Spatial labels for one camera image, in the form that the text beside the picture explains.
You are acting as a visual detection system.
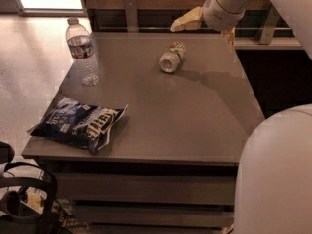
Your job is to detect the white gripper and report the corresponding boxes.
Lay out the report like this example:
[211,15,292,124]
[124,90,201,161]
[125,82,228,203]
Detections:
[170,0,245,52]

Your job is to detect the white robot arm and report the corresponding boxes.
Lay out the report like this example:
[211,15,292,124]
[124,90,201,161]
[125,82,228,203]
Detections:
[171,0,312,234]

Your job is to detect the clear plastic water bottle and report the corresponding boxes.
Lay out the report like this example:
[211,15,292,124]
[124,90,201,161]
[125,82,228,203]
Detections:
[65,17,100,86]

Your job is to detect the grey drawer cabinet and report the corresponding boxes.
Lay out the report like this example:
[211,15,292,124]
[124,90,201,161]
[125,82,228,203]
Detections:
[23,33,263,234]

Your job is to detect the blue chip bag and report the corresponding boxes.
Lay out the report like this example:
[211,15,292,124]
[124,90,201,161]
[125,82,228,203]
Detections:
[28,97,128,155]

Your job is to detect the right metal shelf bracket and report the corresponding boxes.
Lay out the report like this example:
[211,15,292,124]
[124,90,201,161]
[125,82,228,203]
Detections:
[258,4,280,45]

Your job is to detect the metal shelf bracket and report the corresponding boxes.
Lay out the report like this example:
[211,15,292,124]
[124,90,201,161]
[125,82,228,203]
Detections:
[258,4,280,45]
[124,0,139,33]

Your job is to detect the left metal shelf bracket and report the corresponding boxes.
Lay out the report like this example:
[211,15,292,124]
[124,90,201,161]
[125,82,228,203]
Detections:
[124,0,139,33]

